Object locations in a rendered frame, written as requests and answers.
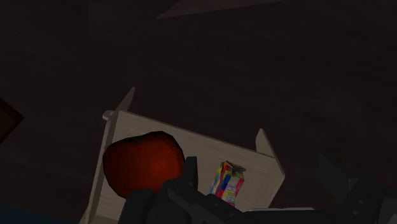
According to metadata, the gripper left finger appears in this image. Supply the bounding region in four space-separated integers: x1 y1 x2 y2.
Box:
118 156 259 224

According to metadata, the colourful small carton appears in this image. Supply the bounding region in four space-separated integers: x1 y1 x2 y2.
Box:
209 160 246 207

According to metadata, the beige wooden table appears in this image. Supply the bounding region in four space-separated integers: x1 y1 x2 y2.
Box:
79 87 286 224

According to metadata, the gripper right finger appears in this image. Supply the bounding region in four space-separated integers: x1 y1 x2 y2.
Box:
316 153 389 224

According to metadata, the red apple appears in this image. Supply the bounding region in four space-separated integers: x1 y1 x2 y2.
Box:
102 130 186 199

